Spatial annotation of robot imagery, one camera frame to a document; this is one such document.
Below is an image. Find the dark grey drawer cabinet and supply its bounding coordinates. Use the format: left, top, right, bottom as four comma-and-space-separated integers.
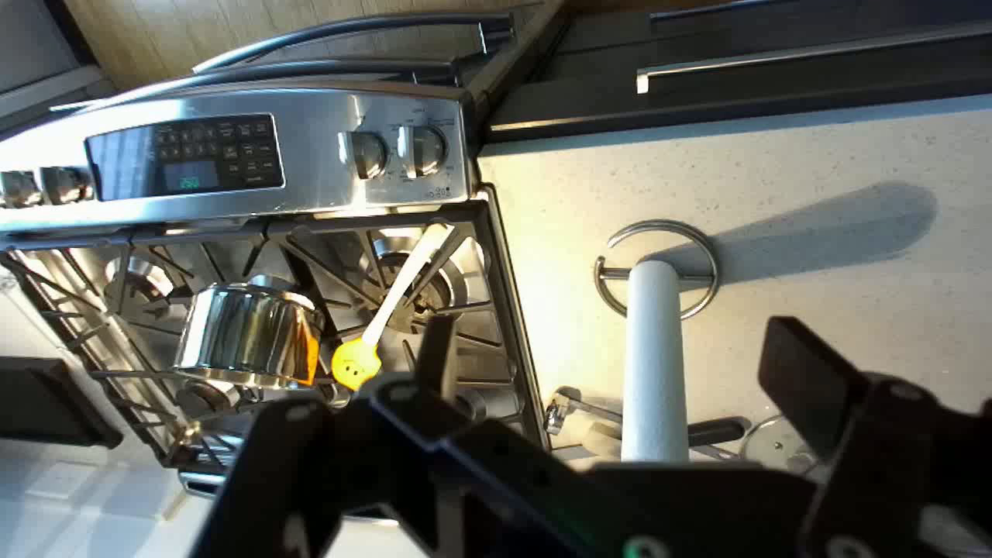
473, 0, 992, 145

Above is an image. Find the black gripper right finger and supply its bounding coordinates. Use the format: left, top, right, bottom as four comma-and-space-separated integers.
756, 314, 992, 558

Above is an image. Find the silver bar drawer handle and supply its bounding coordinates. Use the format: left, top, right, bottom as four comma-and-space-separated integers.
632, 19, 992, 100

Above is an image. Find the stainless steel stove range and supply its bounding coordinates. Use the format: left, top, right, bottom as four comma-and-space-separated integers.
0, 10, 553, 490

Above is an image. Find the metal pot lid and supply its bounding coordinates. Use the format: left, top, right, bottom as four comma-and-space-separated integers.
735, 411, 822, 480

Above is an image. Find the white paper towel roll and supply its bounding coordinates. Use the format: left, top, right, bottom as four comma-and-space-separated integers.
618, 257, 695, 469

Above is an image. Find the silver stove knob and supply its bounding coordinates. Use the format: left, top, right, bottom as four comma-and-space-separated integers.
405, 125, 448, 181
0, 166, 44, 210
348, 128, 394, 184
40, 164, 92, 205

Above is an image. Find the metal paper towel stand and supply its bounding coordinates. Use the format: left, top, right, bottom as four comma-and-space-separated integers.
592, 216, 725, 322

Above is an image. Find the black flat slab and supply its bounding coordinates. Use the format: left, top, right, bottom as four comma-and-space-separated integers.
0, 354, 127, 454

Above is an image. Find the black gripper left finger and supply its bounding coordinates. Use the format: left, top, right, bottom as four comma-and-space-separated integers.
192, 314, 624, 558

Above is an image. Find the curved silver oven handle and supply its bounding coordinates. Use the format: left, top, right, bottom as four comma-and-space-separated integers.
189, 10, 519, 76
45, 58, 458, 115

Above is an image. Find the stainless steel pot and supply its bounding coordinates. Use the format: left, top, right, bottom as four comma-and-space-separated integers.
171, 277, 330, 397

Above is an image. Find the yellow spatula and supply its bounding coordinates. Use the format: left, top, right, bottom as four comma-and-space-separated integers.
330, 220, 458, 397

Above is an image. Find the black handled knife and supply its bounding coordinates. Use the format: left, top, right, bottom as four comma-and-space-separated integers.
686, 411, 753, 450

